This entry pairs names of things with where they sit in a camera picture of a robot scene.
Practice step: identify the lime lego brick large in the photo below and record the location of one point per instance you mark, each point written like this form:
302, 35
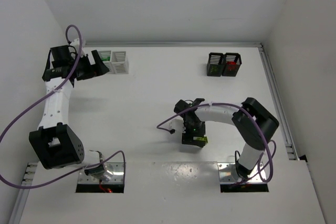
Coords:
202, 139

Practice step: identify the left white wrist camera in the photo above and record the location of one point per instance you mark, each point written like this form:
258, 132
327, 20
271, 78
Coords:
77, 45

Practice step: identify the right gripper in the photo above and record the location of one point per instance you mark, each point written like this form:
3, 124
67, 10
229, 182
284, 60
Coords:
193, 140

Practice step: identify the white slotted bin right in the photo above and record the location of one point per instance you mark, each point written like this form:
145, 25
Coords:
119, 62

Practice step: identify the lime lego brick small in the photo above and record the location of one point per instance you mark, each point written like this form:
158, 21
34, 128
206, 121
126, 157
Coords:
214, 70

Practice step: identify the black slotted bin right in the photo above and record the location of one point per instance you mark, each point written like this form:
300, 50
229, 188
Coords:
231, 56

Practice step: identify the aluminium frame rail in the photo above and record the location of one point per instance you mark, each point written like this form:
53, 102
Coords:
178, 44

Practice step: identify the black slotted bin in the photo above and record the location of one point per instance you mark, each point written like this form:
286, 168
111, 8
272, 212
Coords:
231, 56
215, 59

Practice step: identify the right side aluminium rail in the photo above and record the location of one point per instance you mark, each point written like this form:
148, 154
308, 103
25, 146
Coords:
285, 128

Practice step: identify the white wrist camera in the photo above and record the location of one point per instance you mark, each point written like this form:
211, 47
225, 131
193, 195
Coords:
176, 126
77, 45

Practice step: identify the red lego brick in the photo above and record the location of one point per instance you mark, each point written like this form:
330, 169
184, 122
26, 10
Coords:
232, 66

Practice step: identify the metal base plate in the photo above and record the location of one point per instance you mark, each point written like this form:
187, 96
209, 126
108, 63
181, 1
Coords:
228, 175
113, 174

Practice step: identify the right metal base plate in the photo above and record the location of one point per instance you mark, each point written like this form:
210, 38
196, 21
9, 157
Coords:
228, 175

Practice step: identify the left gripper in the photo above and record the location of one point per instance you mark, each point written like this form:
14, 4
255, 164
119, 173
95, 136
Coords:
89, 66

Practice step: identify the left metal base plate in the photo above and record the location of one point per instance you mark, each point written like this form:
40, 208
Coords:
113, 174

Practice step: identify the white slotted bin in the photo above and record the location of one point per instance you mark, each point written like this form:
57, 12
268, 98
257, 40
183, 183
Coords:
105, 56
119, 62

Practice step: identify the white slotted bin left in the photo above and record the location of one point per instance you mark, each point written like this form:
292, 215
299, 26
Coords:
105, 56

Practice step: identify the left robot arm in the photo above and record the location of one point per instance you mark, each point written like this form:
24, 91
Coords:
54, 142

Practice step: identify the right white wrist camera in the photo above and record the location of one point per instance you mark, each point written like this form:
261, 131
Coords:
176, 126

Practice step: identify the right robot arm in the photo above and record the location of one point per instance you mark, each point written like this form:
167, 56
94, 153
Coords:
129, 107

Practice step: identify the black slotted bin left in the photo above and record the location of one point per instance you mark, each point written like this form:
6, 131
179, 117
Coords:
215, 59

